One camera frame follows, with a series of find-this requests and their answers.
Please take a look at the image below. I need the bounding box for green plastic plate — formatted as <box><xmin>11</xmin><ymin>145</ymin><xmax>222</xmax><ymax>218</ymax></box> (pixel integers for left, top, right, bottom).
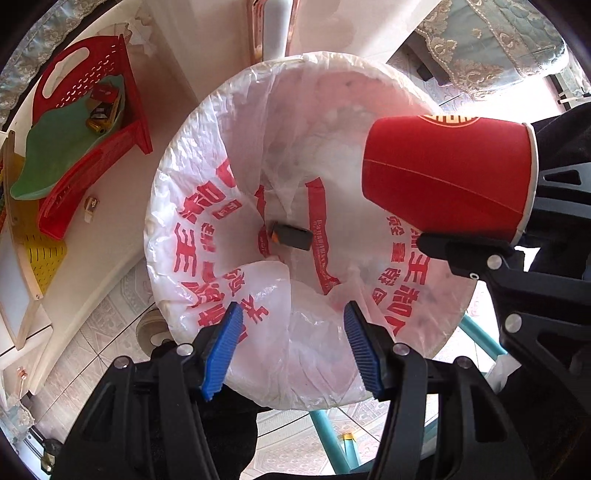
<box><xmin>9</xmin><ymin>74</ymin><xmax>126</xmax><ymax>201</ymax></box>

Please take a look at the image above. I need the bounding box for red plastic basket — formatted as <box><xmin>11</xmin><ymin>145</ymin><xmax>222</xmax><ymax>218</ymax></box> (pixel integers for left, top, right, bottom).
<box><xmin>37</xmin><ymin>34</ymin><xmax>154</xmax><ymax>241</ymax></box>

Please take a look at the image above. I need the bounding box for grey shoe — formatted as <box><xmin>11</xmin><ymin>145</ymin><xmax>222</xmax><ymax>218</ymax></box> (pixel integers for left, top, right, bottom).
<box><xmin>136</xmin><ymin>308</ymin><xmax>174</xmax><ymax>358</ymax></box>

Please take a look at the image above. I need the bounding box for pink and blue pole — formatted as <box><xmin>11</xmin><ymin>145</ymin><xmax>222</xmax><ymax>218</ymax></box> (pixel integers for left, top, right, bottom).
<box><xmin>249</xmin><ymin>0</ymin><xmax>293</xmax><ymax>63</ymax></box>

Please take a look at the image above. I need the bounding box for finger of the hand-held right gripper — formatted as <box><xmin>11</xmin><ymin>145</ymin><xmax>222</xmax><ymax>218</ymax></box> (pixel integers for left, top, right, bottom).
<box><xmin>531</xmin><ymin>161</ymin><xmax>591</xmax><ymax>217</ymax></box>
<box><xmin>421</xmin><ymin>233</ymin><xmax>591</xmax><ymax>370</ymax></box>

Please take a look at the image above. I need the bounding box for teal metal stool frame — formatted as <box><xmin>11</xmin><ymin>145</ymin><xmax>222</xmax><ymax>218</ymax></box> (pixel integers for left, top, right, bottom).
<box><xmin>308</xmin><ymin>311</ymin><xmax>509</xmax><ymax>457</ymax></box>

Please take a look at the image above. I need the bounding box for embroidered teal cushion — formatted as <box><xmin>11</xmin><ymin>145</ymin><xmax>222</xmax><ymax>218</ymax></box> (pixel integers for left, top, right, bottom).
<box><xmin>413</xmin><ymin>0</ymin><xmax>568</xmax><ymax>100</ymax></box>

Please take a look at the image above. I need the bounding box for small black box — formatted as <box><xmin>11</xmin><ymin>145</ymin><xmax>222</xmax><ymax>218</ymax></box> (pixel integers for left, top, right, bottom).
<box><xmin>268</xmin><ymin>222</ymin><xmax>314</xmax><ymax>251</ymax></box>

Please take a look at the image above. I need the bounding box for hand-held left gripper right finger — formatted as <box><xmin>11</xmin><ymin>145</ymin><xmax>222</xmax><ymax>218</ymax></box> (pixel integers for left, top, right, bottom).
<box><xmin>344</xmin><ymin>301</ymin><xmax>536</xmax><ymax>480</ymax></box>

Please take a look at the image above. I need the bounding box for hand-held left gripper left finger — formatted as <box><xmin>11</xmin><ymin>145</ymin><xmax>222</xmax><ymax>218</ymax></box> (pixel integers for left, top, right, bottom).
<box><xmin>53</xmin><ymin>302</ymin><xmax>244</xmax><ymax>480</ymax></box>

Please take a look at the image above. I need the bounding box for white red-printed plastic bag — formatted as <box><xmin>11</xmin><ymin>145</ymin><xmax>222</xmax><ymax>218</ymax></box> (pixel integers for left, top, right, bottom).
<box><xmin>144</xmin><ymin>53</ymin><xmax>478</xmax><ymax>411</ymax></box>

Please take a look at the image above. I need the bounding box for white round trash bin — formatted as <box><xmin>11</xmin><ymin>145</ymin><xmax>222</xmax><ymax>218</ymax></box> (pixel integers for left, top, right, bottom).
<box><xmin>144</xmin><ymin>53</ymin><xmax>478</xmax><ymax>411</ymax></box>

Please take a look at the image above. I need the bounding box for red paper cup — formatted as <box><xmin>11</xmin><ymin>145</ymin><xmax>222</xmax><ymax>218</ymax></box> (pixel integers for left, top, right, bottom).
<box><xmin>361</xmin><ymin>113</ymin><xmax>540</xmax><ymax>244</ymax></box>

